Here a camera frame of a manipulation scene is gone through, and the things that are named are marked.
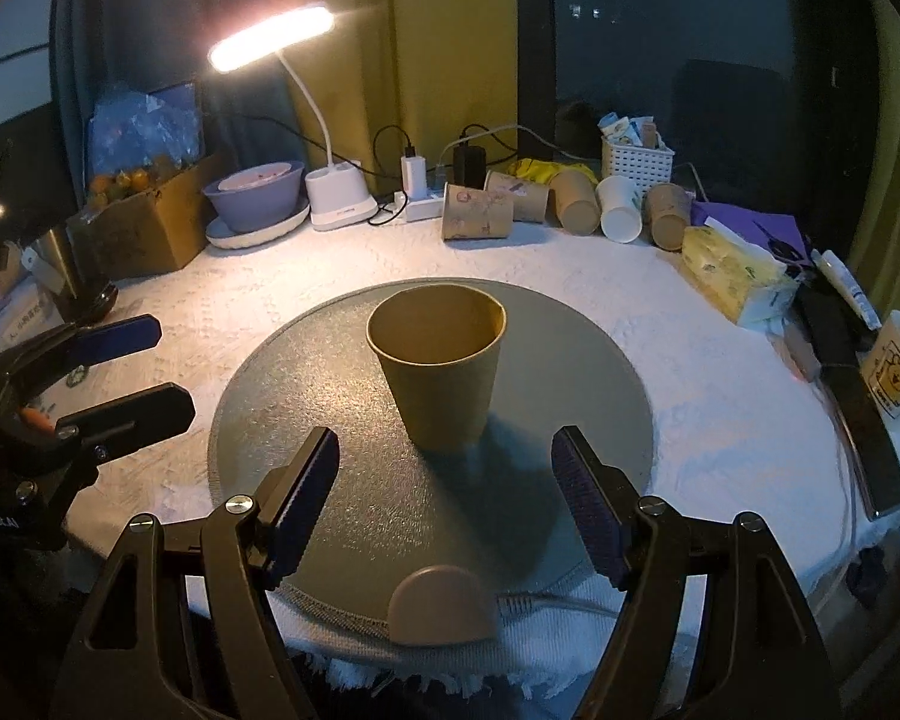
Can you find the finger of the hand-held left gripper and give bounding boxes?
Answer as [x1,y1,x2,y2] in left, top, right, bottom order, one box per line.
[0,313,163,400]
[0,382,197,466]

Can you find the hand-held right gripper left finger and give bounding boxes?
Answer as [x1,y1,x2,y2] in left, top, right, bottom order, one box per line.
[49,426,342,720]

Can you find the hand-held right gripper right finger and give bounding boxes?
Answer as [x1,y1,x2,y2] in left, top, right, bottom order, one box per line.
[551,425,845,720]

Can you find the white paper cup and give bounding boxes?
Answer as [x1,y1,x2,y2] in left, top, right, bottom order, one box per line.
[595,174,644,244]

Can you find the plain brown paper cup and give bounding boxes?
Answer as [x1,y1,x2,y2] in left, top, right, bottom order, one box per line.
[551,166,602,236]
[644,181,695,251]

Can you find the printed paper cup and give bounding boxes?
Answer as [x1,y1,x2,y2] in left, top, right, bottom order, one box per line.
[440,181,515,242]
[484,169,551,224]

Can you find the dark metal container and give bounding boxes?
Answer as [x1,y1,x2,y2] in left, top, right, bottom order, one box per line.
[28,223,119,320]

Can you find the grey round mat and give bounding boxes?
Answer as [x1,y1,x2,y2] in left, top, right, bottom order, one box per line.
[208,279,655,610]

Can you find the cardboard box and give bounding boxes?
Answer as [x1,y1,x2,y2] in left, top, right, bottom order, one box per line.
[67,153,227,280]

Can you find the pile of small oranges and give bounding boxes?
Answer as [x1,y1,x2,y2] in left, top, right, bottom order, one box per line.
[86,163,162,205]

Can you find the beige dome-shaped knob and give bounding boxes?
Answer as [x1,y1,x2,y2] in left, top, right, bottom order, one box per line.
[387,564,502,648]

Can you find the white plate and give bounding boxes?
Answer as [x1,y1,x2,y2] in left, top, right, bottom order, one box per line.
[205,199,313,251]

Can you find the purple bowl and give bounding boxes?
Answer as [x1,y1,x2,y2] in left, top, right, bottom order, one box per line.
[202,160,307,234]

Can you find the blue plastic bag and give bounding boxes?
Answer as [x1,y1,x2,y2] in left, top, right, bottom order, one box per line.
[88,81,208,188]

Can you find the white desk lamp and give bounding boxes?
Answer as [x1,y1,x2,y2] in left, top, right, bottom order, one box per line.
[208,4,380,233]

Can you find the yellow tissue pack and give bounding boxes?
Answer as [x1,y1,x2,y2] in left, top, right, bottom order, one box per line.
[680,224,800,326]

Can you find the black flat bar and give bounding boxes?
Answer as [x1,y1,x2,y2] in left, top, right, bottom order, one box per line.
[794,280,900,519]

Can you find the white power strip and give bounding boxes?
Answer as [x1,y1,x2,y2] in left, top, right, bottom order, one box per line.
[392,190,451,224]

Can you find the purple folder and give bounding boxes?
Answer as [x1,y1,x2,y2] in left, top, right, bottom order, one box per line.
[688,200,815,272]

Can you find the black scissors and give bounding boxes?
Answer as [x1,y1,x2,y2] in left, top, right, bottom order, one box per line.
[753,220,815,268]

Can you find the grey curtain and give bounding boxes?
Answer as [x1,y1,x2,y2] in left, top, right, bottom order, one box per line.
[48,0,323,192]

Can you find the white tube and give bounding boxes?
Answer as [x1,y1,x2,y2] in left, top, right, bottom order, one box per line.
[809,248,883,332]

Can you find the white bear mug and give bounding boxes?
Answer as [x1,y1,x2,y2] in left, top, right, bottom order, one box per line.
[858,309,900,433]

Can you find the white charger plug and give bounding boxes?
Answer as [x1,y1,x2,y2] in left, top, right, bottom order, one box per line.
[400,153,429,200]

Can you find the yellow cloth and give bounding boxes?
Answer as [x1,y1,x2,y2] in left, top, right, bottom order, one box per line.
[505,157,598,186]

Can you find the white plastic basket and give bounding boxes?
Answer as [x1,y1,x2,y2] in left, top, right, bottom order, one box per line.
[600,136,677,185]

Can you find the black charger plug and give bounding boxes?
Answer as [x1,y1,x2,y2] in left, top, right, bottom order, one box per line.
[451,142,488,189]

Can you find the bundle of small packets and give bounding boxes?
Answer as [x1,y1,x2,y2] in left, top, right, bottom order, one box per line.
[598,112,666,150]

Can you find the yellow curtain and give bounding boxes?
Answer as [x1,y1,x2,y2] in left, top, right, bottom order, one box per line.
[283,0,527,182]

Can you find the black cable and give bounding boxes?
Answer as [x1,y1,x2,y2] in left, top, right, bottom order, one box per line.
[369,123,422,227]

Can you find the white cable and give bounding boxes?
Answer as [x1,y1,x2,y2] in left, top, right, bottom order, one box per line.
[436,122,565,175]

